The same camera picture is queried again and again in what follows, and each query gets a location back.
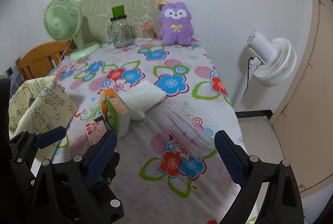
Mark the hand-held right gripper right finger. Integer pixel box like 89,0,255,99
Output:
214,130,305,224

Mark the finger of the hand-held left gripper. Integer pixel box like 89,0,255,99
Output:
36,126,67,149
90,151,125,224

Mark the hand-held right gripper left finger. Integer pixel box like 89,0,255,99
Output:
32,130,117,224

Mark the pink printed tissue pack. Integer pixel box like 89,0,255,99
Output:
85,116,110,140

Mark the yellow fabric storage box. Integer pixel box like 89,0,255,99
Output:
8,76,78,162

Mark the green tissue pack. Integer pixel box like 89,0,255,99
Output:
100,89,130,138

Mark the floral tablecloth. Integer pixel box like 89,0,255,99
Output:
31,37,247,224

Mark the clear plastic straw pack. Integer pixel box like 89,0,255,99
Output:
156,106,219,157

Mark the plaid blanket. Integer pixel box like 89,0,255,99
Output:
10,72,26,100

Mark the white napkin pack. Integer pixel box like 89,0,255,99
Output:
122,81,167,120

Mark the wooden chair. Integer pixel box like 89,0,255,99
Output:
15,41,76,80

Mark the beige door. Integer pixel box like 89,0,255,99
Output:
271,0,333,198

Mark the white standing fan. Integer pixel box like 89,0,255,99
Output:
231,31,297,110

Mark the green desk fan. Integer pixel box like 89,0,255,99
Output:
43,0,101,60

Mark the glass jar with green lid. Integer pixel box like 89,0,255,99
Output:
109,5,132,49

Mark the small jar with orange lid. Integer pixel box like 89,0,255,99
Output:
140,23,154,40

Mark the purple plush rabbit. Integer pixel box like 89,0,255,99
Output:
159,1,193,46

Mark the green patterned board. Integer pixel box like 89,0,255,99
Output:
79,0,164,44

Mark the black power cable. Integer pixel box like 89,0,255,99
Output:
246,57,254,89

